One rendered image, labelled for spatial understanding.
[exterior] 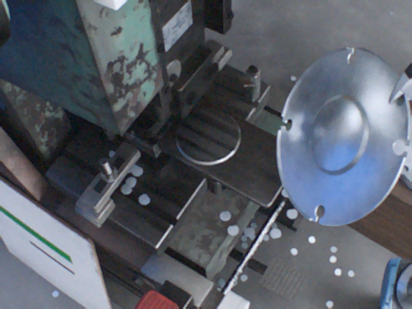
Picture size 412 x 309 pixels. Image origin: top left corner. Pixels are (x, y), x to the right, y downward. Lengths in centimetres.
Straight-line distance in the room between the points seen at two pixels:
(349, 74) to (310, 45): 137
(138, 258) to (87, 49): 61
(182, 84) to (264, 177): 25
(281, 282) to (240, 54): 103
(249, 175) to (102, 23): 50
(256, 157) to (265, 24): 135
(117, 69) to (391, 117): 40
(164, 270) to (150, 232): 9
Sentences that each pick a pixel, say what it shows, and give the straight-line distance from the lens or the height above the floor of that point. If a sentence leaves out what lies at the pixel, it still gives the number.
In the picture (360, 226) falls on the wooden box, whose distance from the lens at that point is 170.
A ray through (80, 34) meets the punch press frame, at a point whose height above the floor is 125.
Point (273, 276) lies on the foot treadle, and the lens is 149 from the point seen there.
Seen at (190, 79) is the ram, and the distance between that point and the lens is 78.
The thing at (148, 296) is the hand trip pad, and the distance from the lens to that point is 86.
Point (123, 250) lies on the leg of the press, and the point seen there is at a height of 62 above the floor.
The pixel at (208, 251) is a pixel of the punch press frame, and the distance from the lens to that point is 99.
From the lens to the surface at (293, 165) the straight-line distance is 86.
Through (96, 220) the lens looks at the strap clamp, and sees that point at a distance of 96.
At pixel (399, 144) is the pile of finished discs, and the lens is 150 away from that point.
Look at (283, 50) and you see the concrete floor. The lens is 213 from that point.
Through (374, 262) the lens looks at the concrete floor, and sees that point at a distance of 173.
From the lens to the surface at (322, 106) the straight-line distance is 82.
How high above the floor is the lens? 159
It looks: 61 degrees down
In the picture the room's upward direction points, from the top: 5 degrees counter-clockwise
